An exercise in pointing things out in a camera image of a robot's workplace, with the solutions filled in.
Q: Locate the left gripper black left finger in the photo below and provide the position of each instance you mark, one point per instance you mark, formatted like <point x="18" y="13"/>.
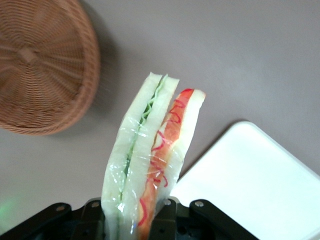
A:
<point x="93" y="217"/>

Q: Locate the triangle sandwich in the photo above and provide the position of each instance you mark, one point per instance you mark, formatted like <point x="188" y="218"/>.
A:
<point x="140" y="150"/>

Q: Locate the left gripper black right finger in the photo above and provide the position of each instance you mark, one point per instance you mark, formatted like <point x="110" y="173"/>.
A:
<point x="165" y="220"/>

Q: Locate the round brown wicker basket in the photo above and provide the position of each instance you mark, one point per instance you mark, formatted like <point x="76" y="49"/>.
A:
<point x="45" y="62"/>

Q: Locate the cream rectangular tray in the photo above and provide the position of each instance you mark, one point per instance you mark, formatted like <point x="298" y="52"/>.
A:
<point x="250" y="180"/>

